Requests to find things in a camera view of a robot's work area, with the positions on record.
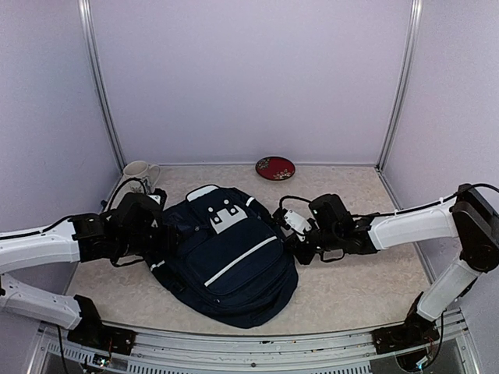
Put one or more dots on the white paper cup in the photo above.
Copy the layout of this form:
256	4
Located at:
147	173

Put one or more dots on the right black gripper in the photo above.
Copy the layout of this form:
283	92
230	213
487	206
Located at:
304	258

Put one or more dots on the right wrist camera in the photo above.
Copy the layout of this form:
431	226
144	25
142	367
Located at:
292	221

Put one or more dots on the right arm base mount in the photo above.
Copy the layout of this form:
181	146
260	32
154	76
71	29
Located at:
413	331

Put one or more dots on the red floral plate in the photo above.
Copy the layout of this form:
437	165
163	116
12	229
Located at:
275	168

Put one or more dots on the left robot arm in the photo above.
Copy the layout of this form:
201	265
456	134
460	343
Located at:
134	228

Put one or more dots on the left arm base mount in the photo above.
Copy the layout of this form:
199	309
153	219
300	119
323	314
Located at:
93	333

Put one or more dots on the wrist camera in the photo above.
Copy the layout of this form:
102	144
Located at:
292	221
159	196

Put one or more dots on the right corner aluminium post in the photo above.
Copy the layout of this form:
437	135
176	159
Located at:
402	85

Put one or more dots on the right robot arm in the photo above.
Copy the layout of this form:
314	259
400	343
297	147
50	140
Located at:
465	215

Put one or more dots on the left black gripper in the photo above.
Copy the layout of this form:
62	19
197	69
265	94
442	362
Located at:
169	243

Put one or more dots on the navy blue backpack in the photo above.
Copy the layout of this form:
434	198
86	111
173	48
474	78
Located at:
225	257

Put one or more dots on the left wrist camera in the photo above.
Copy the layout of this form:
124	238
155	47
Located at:
159	196

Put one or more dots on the corner aluminium post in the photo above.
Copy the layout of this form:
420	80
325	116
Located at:
402	85
86	19

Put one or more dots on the left corner aluminium post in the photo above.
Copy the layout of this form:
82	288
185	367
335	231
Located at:
86	19

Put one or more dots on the metal frame rail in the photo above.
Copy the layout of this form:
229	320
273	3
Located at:
161	351

